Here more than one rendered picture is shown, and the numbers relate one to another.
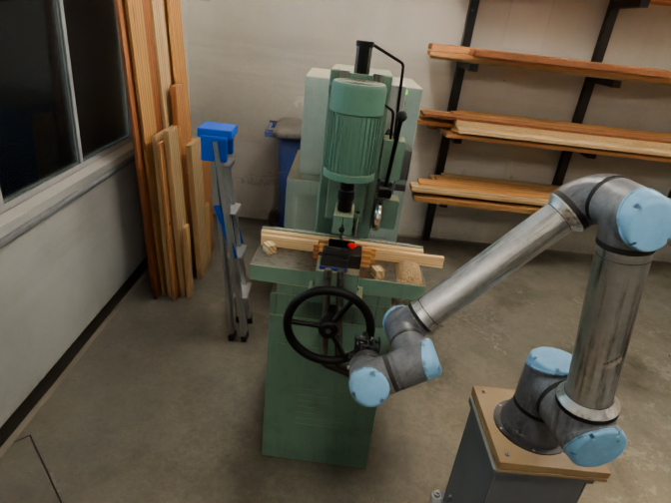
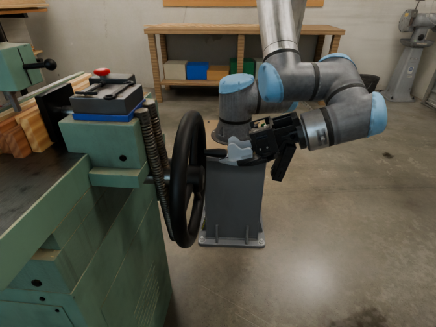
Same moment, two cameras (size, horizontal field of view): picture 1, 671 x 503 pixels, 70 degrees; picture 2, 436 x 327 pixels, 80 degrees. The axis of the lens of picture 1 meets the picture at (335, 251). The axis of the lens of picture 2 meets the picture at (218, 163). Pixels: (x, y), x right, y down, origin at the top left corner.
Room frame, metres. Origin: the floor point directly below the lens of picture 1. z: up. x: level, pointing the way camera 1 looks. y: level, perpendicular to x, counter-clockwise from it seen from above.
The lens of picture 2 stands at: (1.16, 0.44, 1.14)
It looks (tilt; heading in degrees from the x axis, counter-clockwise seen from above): 33 degrees down; 274
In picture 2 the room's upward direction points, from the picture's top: straight up
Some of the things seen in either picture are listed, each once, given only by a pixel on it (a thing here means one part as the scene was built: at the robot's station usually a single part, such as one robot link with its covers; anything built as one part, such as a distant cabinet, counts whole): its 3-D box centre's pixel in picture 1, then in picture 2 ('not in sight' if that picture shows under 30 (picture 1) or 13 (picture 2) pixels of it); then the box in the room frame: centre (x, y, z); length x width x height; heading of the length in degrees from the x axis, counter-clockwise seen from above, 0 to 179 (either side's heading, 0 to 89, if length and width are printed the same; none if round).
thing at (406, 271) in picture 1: (409, 268); not in sight; (1.49, -0.27, 0.92); 0.14 x 0.09 x 0.04; 179
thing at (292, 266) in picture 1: (337, 274); (83, 147); (1.48, -0.02, 0.87); 0.61 x 0.30 x 0.06; 89
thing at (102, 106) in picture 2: (340, 255); (111, 93); (1.39, -0.02, 0.99); 0.13 x 0.11 x 0.06; 89
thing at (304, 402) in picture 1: (327, 351); (59, 284); (1.71, -0.01, 0.36); 0.58 x 0.45 x 0.71; 179
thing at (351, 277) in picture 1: (336, 274); (117, 130); (1.39, -0.02, 0.92); 0.15 x 0.13 x 0.09; 89
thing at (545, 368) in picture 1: (549, 381); (237, 96); (1.15, -0.68, 0.77); 0.17 x 0.15 x 0.18; 9
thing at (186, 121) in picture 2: (331, 313); (157, 176); (1.32, -0.01, 0.81); 0.29 x 0.20 x 0.29; 89
